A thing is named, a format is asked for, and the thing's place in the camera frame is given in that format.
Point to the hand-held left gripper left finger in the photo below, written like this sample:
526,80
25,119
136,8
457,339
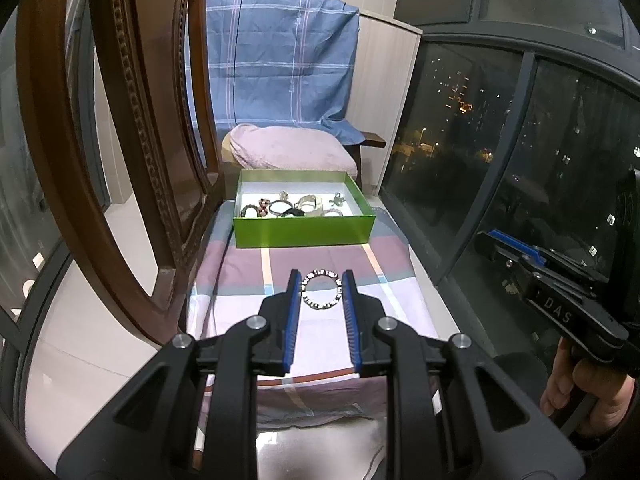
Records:
291,320

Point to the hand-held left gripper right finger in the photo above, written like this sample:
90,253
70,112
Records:
351,320

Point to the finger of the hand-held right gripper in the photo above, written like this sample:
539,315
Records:
520,249
495,252

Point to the green cardboard box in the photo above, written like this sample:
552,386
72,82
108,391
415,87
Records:
300,234

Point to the small grey metal charm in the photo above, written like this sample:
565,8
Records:
341,200

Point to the person's right hand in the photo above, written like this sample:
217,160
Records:
612,400

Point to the pink plaid table cover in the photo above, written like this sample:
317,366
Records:
320,340

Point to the dark wooden armchair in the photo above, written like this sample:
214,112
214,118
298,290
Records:
372,138

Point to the pink pillow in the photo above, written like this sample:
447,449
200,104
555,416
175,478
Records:
295,152

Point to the blue plaid cloth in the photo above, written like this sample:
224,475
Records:
280,60

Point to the carved wooden chair back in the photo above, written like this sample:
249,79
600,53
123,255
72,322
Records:
125,85

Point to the dark window frame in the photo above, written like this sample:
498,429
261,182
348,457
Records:
520,110

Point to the dark sliding door frame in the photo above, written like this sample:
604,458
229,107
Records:
45,290

